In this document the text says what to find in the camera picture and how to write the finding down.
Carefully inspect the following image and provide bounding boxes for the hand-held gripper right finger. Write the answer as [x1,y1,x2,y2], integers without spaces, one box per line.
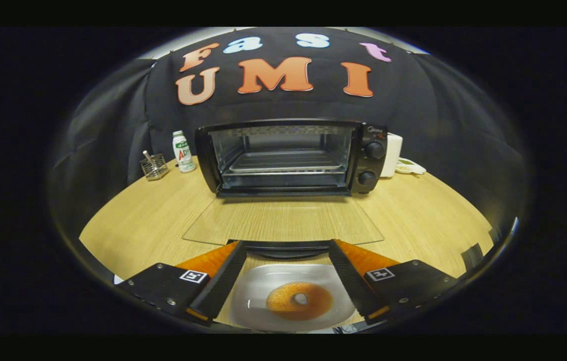
[328,239,460,327]

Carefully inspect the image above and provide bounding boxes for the black toaster oven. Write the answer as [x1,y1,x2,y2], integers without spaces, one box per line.
[182,118,388,260]

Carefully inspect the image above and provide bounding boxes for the white bottle green label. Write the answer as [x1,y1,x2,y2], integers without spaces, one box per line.
[172,130,197,173]

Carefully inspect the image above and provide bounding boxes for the white ceramic plate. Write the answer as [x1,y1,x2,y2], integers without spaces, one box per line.
[228,263,357,333]

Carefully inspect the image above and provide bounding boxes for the white bread toaster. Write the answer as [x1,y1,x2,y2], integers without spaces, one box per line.
[380,133,403,178]

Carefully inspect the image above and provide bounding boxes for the wire mesh holder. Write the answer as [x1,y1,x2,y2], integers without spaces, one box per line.
[139,150,169,181]

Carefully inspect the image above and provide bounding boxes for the small white dish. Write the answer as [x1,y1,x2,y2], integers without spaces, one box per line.
[396,157,427,175]

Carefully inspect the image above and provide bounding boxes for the sugared ring donut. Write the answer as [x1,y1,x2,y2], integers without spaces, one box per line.
[266,282,334,322]

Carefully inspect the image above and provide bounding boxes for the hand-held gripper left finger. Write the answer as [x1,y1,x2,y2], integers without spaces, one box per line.
[113,241,248,327]

